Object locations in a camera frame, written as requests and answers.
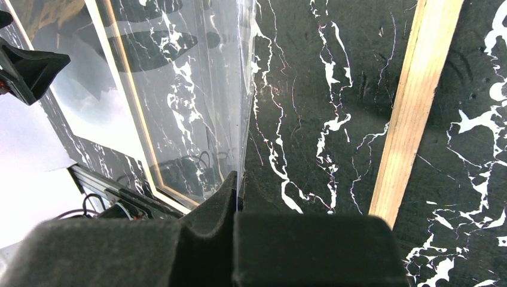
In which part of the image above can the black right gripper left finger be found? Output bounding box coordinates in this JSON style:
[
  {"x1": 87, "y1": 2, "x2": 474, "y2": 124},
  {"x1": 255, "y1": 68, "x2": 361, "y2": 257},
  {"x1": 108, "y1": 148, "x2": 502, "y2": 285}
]
[{"x1": 1, "y1": 172, "x2": 237, "y2": 286}]

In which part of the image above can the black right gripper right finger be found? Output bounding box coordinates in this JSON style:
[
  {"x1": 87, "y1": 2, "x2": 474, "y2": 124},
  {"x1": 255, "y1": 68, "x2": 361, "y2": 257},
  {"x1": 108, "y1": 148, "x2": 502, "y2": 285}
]
[{"x1": 233, "y1": 171, "x2": 411, "y2": 287}]

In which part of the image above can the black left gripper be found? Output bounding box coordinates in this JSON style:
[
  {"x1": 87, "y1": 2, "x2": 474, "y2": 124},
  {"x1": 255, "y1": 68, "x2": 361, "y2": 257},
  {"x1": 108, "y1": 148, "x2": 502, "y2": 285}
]
[{"x1": 1, "y1": 11, "x2": 71, "y2": 106}]

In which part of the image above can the landscape photo print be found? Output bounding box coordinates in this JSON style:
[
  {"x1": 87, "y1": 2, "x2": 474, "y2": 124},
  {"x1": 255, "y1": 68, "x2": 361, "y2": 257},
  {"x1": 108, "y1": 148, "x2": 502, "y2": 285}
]
[{"x1": 8, "y1": 0, "x2": 191, "y2": 215}]

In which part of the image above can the black wooden picture frame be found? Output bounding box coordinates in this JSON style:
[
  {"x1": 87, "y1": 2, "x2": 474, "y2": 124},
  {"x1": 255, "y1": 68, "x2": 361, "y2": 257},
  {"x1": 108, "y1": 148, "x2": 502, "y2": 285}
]
[{"x1": 99, "y1": 0, "x2": 465, "y2": 231}]

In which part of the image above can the clear acrylic sheet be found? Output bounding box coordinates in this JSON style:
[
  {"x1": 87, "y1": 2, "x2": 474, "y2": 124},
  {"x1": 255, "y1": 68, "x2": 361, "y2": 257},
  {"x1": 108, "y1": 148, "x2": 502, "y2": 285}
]
[{"x1": 86, "y1": 1, "x2": 256, "y2": 213}]

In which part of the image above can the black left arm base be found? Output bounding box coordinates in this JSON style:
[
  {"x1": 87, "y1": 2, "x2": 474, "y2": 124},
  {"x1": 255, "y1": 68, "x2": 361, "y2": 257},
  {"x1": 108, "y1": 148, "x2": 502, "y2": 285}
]
[{"x1": 51, "y1": 193, "x2": 155, "y2": 221}]

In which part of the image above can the aluminium mounting rail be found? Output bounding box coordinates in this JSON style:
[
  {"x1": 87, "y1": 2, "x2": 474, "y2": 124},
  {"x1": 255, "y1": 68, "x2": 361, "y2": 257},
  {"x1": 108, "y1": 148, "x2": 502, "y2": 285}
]
[{"x1": 69, "y1": 164, "x2": 184, "y2": 219}]

